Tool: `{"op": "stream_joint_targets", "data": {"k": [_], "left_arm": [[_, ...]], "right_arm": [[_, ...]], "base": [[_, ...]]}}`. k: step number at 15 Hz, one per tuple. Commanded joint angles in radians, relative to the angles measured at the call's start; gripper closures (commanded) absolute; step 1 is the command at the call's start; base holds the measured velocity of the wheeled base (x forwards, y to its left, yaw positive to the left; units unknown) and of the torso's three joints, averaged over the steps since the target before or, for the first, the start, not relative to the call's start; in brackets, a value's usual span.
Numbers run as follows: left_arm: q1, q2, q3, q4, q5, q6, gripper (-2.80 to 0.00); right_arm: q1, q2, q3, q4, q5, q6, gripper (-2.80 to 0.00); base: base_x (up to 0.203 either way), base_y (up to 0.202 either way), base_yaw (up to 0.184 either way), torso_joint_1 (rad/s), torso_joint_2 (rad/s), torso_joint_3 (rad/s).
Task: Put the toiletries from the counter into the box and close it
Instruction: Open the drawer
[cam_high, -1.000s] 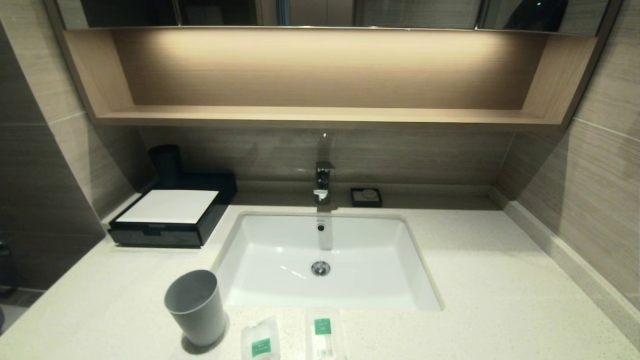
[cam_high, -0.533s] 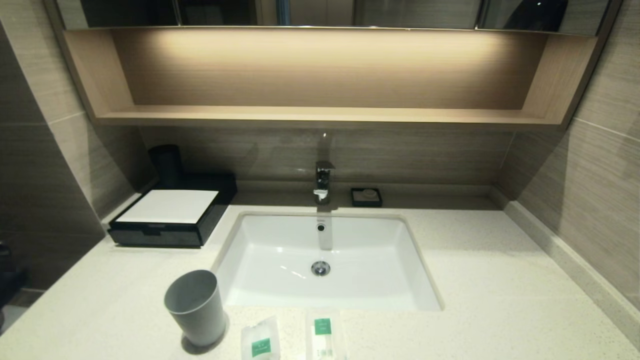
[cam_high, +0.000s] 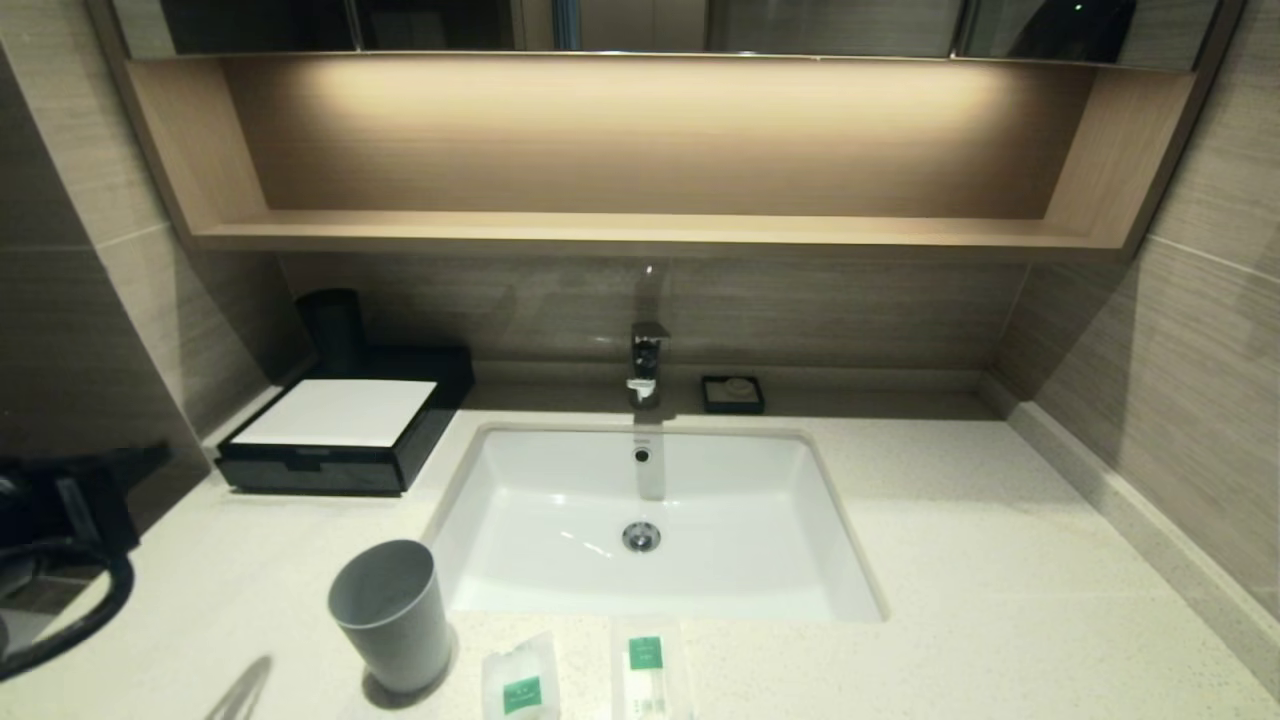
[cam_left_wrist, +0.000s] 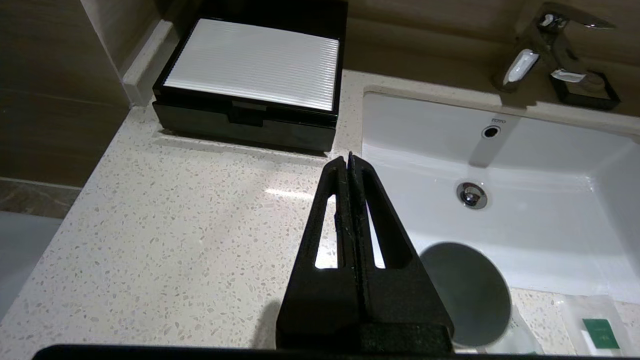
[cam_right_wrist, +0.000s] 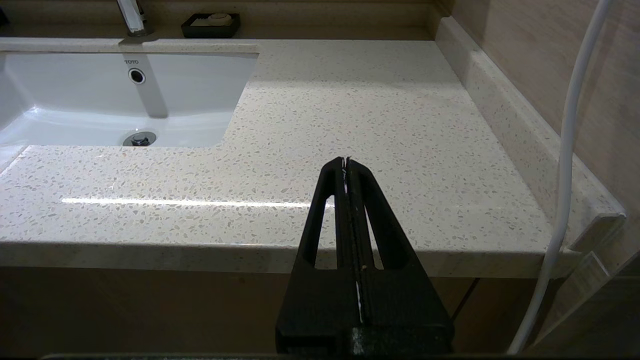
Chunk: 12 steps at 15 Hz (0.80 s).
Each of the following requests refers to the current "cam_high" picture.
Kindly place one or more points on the black drawer box white top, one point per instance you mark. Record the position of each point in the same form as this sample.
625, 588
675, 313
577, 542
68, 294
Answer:
430, 400

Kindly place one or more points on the white sachet green label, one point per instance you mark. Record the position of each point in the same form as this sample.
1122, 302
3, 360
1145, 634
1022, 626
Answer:
648, 670
520, 680

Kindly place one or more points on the beige soap bar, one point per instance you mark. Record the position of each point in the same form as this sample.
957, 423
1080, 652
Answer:
739, 386

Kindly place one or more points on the chrome sink drain stopper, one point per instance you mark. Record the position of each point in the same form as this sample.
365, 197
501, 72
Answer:
641, 537

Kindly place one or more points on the black soap dish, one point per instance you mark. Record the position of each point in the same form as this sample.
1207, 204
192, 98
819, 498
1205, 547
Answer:
712, 402

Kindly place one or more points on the chrome faucet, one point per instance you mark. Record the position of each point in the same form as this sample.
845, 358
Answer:
648, 360

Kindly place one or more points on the grey plastic cup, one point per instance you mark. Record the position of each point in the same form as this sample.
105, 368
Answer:
395, 640

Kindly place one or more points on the white ceramic sink basin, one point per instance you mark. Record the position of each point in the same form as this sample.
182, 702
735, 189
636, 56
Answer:
540, 540

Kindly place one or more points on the wooden wall shelf niche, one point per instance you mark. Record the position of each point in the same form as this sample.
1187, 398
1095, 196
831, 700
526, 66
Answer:
640, 232

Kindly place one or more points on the black cup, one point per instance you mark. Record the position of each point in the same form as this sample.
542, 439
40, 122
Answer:
333, 330

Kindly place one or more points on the mirror cabinet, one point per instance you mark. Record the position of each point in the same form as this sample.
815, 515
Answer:
830, 25

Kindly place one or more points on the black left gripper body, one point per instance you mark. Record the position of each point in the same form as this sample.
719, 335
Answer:
90, 510

